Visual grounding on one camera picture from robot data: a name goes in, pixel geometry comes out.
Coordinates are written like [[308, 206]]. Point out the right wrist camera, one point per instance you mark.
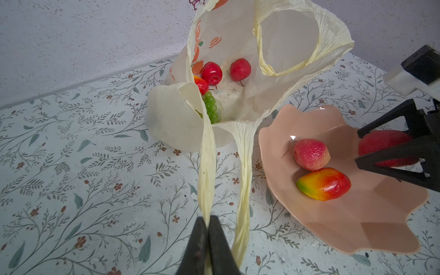
[[420, 71]]

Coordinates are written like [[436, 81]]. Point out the red yellow mango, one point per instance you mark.
[[324, 184]]

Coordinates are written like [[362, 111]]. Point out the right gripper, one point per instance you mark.
[[424, 149]]

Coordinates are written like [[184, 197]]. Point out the green grape bunch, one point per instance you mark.
[[211, 107]]

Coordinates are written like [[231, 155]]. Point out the pink scalloped bowl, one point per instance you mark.
[[371, 216]]

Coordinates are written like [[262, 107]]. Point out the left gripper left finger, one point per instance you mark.
[[193, 262]]

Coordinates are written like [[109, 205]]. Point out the cream plastic fruit bag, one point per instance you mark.
[[287, 43]]

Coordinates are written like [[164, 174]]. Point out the red yellow peach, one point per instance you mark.
[[311, 154]]

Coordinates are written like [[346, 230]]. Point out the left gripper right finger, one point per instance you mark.
[[221, 258]]

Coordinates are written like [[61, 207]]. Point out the red strawberry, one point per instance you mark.
[[202, 85]]

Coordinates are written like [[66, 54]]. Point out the red cherry fruit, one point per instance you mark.
[[212, 73]]

